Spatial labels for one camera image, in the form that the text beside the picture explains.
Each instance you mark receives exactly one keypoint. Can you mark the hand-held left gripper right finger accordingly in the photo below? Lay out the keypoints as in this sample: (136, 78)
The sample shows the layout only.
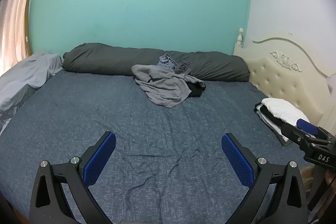
(237, 161)

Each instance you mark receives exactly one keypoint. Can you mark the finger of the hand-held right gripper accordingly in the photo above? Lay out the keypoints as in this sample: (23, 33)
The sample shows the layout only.
(292, 133)
(307, 126)

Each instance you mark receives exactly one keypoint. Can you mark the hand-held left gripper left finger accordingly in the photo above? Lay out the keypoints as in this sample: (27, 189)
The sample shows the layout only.
(101, 158)

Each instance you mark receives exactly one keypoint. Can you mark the grey fleece sweater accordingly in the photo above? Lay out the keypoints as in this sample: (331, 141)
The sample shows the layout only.
(160, 87)

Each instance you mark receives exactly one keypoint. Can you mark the black folded garment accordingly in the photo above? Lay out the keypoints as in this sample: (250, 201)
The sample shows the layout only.
(270, 115)

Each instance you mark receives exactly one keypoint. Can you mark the bed with blue patterned sheet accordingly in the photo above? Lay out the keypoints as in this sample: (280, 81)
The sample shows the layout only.
(118, 119)

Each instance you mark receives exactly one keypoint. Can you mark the cream tufted headboard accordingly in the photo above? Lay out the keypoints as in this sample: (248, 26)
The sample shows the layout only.
(286, 79)

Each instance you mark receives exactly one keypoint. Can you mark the black crumpled garment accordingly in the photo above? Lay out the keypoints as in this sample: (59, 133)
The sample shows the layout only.
(195, 91)

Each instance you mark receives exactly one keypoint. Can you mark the dark grey rolled duvet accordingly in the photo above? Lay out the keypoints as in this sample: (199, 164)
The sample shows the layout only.
(105, 58)

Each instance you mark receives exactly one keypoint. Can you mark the light grey blanket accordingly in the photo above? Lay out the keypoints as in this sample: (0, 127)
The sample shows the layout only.
(23, 77)

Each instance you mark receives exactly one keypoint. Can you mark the blue-grey patterned garment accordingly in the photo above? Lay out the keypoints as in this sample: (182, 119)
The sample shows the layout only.
(166, 60)

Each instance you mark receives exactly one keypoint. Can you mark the pink curtain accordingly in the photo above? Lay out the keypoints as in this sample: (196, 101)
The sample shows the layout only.
(15, 19)

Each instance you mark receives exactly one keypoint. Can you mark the wooden window frame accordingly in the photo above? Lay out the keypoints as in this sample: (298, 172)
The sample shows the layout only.
(27, 29)

